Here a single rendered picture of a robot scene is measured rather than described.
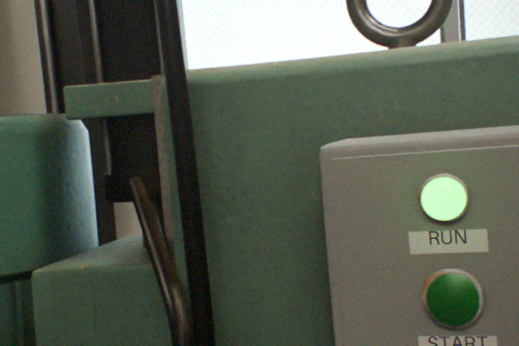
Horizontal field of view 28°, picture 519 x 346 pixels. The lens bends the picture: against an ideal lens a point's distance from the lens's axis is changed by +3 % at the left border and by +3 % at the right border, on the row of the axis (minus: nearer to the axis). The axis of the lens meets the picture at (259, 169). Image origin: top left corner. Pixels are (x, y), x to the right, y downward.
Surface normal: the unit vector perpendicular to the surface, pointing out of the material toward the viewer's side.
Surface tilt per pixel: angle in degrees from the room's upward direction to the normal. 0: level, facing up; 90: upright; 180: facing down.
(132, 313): 90
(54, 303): 90
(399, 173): 90
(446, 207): 93
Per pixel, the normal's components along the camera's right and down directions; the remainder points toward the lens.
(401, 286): -0.24, 0.07
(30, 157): 0.76, -0.03
